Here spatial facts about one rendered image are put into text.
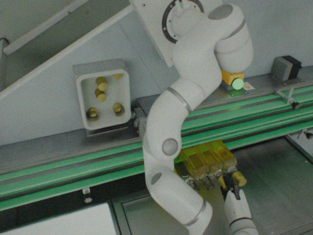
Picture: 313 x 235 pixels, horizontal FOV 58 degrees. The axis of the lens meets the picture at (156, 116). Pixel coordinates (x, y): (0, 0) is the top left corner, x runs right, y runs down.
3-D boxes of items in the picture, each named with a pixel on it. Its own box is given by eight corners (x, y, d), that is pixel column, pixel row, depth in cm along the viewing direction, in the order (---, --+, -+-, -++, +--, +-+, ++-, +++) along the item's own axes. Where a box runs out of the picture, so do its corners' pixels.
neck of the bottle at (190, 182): (185, 185, 99) (191, 195, 96) (186, 179, 97) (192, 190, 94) (193, 183, 100) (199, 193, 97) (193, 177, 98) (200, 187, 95)
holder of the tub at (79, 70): (83, 127, 112) (86, 140, 106) (72, 65, 95) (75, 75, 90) (125, 119, 117) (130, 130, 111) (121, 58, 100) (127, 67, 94)
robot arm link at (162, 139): (162, 88, 76) (123, 125, 75) (175, 85, 63) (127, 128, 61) (194, 126, 78) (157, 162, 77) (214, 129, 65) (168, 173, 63)
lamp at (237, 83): (230, 87, 117) (234, 91, 115) (232, 78, 115) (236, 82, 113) (239, 86, 119) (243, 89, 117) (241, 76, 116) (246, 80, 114)
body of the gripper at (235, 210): (251, 236, 89) (239, 205, 97) (258, 217, 82) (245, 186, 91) (227, 238, 88) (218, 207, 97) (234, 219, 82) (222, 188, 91)
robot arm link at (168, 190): (228, 177, 69) (206, 165, 84) (166, 119, 66) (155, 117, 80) (185, 230, 67) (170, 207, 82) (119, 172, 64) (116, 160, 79)
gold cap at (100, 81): (95, 77, 99) (97, 83, 95) (105, 75, 100) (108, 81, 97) (96, 86, 101) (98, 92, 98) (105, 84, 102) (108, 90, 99)
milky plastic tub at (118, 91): (81, 117, 108) (85, 131, 102) (71, 65, 95) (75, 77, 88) (125, 109, 113) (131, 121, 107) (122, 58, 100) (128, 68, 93)
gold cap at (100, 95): (93, 88, 101) (96, 94, 98) (103, 86, 102) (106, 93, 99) (94, 96, 103) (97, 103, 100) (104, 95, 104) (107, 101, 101)
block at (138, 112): (132, 127, 113) (138, 138, 107) (132, 108, 107) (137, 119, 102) (141, 126, 114) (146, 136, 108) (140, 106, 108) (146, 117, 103)
